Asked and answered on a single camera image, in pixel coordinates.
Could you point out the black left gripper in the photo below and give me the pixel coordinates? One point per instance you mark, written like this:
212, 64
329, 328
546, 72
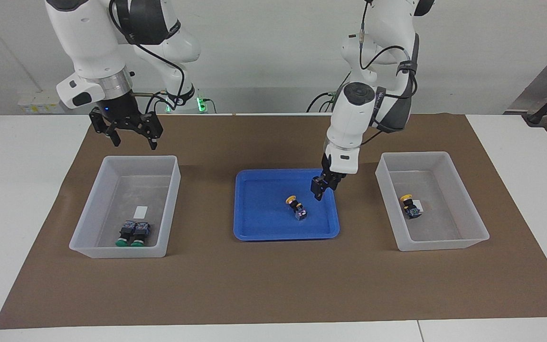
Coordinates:
331, 175

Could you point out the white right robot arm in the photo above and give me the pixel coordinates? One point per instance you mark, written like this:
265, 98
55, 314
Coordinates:
88, 38

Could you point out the yellow push button clear block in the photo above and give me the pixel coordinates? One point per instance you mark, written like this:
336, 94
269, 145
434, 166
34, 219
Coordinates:
411, 209

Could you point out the brown paper table mat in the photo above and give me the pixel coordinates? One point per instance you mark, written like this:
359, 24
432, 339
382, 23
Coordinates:
273, 285

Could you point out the green push button switch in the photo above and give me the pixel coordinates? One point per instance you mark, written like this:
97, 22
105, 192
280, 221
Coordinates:
124, 232
141, 232

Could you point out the small white label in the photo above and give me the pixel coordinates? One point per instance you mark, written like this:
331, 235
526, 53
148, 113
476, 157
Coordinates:
140, 212
421, 206

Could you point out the blue plastic tray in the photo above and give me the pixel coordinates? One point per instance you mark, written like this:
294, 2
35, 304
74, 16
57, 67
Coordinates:
264, 223

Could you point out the small white boxes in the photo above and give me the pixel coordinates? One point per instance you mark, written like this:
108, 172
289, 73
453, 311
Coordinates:
41, 103

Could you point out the yellow push button dark block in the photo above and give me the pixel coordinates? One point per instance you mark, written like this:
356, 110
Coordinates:
297, 209

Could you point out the translucent white plastic box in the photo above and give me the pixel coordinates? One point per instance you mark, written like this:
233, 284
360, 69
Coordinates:
112, 199
444, 232

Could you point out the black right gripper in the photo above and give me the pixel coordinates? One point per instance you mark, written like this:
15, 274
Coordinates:
119, 109

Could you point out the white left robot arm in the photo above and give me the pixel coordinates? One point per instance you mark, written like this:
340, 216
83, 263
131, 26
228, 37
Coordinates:
356, 114

